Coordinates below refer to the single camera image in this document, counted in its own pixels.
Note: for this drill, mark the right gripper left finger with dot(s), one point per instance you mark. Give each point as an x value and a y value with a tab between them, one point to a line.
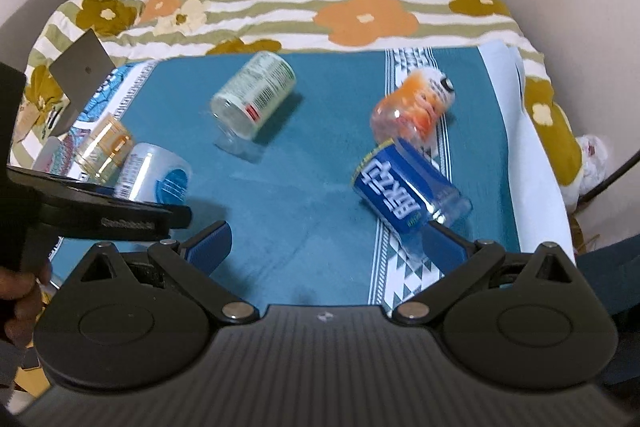
189	265

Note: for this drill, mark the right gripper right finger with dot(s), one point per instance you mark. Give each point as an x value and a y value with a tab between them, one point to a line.
463	263

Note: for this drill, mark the white blue-logo plastic cup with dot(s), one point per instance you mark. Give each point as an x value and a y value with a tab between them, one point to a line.
153	174

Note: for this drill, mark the clear orange-label cup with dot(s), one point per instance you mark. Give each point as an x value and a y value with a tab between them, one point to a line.
104	151

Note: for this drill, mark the blue label plastic cup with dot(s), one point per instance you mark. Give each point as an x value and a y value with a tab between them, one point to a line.
406	191

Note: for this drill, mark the clear orange-print cup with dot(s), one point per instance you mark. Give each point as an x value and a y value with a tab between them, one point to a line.
412	111

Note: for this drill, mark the clear white-label cup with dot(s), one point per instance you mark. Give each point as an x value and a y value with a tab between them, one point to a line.
251	96

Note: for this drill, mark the person's left hand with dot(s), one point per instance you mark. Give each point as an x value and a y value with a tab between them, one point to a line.
23	293

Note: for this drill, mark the white board under cloth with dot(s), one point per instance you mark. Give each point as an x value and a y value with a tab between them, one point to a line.
539	211

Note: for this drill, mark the grey laptop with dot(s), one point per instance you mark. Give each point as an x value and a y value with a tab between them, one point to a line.
79	71

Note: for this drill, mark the teal patterned cloth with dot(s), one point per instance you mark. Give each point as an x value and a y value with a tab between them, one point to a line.
300	233

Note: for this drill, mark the grey headboard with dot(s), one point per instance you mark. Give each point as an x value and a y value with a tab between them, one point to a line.
21	30

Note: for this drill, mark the floral striped duvet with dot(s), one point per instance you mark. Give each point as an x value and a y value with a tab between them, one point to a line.
135	30

